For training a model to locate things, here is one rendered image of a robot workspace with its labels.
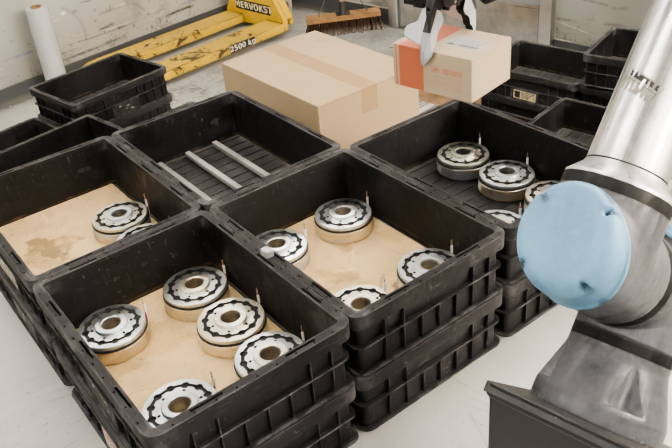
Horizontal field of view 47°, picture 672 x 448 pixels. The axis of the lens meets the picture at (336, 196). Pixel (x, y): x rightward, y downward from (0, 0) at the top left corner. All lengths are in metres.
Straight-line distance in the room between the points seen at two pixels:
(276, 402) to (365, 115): 0.92
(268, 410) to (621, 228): 0.50
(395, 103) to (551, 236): 1.09
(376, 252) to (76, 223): 0.59
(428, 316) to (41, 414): 0.64
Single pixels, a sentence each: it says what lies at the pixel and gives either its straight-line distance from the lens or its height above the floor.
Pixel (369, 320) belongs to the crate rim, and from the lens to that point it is 1.05.
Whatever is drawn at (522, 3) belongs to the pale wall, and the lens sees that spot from 4.34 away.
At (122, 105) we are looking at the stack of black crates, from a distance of 2.86.
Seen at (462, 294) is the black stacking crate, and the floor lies 0.85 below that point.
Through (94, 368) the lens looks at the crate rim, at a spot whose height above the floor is 0.93.
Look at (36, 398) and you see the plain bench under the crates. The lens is 1.40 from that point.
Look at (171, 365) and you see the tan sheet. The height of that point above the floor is 0.83.
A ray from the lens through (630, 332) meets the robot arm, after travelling 0.91.
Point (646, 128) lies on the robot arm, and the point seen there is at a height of 1.23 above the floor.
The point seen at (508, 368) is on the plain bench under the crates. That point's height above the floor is 0.70.
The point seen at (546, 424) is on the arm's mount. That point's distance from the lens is 0.85.
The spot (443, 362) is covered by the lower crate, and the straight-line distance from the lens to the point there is 1.25.
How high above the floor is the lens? 1.60
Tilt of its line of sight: 31 degrees down
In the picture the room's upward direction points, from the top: 6 degrees counter-clockwise
